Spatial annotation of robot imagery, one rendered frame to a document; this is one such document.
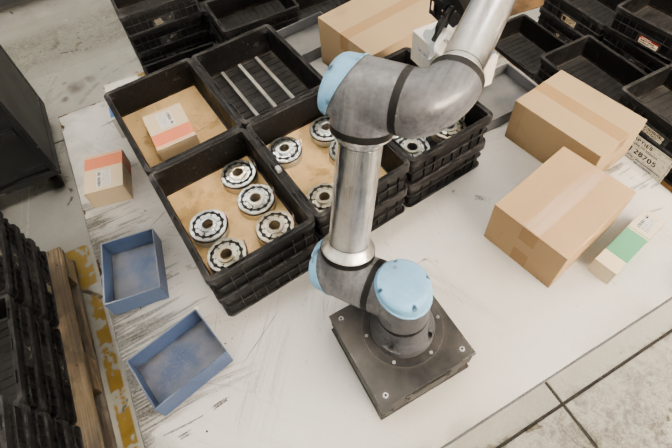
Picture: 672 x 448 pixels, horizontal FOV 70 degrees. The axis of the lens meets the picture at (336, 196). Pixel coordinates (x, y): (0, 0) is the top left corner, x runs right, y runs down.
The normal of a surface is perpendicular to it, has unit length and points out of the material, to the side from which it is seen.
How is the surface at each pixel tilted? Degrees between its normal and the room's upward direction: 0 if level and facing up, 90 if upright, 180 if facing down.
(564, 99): 0
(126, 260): 0
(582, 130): 0
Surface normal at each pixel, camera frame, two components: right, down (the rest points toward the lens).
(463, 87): 0.43, 0.06
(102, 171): -0.06, -0.59
